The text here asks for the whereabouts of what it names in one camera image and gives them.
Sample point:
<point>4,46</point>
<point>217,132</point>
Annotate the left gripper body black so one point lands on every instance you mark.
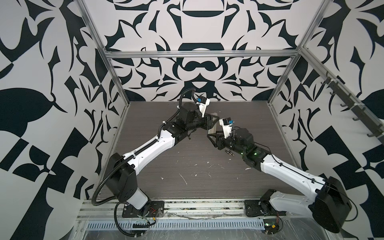
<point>198,122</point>

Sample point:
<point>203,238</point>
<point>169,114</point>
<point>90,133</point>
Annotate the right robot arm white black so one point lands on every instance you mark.
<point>323,199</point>

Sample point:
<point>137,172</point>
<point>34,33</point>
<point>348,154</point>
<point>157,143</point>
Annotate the white remote control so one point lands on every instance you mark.
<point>213,127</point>

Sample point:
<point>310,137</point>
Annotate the horizontal aluminium frame bar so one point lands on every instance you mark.
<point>200,54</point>

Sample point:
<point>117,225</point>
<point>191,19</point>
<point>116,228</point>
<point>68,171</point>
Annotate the white slotted cable duct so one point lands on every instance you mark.
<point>215,224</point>

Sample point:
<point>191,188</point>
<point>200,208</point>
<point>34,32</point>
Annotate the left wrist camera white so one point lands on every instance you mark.
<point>202,103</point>

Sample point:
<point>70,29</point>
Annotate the small circuit board right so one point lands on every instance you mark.
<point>272,226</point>

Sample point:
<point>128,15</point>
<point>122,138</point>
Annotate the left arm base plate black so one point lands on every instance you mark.
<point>150,209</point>

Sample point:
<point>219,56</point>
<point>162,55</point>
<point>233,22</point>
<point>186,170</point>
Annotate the grey wall hook rack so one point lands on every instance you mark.
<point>350,102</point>

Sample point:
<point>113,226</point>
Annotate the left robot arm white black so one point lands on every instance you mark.
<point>122,170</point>

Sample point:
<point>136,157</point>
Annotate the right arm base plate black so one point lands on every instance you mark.
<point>259,208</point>

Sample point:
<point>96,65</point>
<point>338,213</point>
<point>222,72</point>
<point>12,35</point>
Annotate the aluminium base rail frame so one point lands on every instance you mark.
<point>204,207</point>

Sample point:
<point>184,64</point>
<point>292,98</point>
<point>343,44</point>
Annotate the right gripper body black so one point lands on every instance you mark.
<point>229,143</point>

